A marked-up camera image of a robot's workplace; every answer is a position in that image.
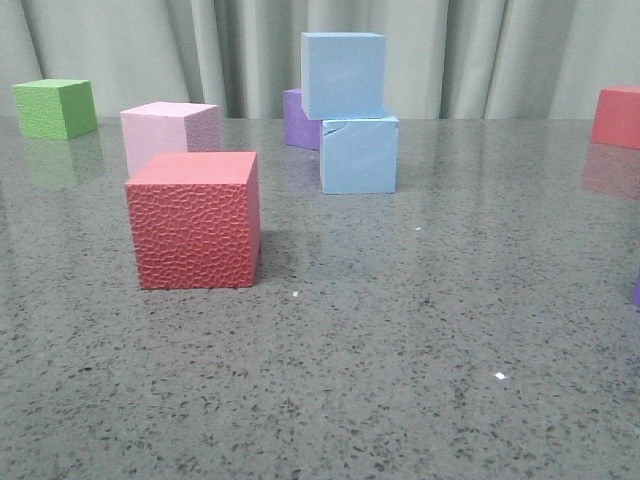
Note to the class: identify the light blue cracked cube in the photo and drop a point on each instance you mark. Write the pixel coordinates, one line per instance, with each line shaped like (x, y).
(359, 155)

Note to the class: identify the light blue foam cube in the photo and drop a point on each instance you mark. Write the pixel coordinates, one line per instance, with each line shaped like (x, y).
(342, 75)

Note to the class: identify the purple foam cube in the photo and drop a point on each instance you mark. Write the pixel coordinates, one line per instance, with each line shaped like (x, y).
(300, 131)

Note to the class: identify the large red textured cube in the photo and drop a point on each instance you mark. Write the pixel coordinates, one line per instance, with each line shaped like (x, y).
(195, 220)

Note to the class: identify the pink foam cube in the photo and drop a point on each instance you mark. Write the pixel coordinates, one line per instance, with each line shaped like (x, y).
(168, 127)

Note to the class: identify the grey-green curtain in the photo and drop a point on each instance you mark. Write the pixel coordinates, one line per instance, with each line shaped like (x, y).
(445, 59)

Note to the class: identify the green foam cube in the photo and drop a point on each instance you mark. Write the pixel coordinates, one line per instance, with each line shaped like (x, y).
(55, 108)

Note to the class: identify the purple cube at right edge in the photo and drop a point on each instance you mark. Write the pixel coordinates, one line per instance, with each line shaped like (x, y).
(636, 294)

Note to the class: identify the red cube at right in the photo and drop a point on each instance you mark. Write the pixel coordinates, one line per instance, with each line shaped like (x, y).
(616, 120)

